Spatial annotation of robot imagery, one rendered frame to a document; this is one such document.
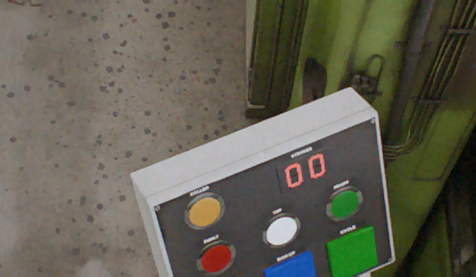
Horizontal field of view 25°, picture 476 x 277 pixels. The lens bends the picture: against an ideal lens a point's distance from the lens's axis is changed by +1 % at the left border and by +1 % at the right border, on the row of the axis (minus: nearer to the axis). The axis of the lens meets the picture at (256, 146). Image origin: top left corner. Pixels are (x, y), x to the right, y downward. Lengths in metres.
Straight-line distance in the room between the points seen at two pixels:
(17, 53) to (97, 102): 0.25
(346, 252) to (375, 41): 0.32
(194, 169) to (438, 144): 0.66
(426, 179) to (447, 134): 0.19
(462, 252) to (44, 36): 1.33
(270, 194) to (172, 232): 0.14
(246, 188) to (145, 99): 1.41
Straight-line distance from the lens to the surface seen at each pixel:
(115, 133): 2.80
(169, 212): 1.43
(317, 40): 2.36
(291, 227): 1.52
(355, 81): 1.72
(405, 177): 2.09
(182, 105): 2.84
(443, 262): 2.29
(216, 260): 1.50
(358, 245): 1.60
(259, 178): 1.45
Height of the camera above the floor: 2.50
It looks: 64 degrees down
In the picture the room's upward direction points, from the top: 8 degrees clockwise
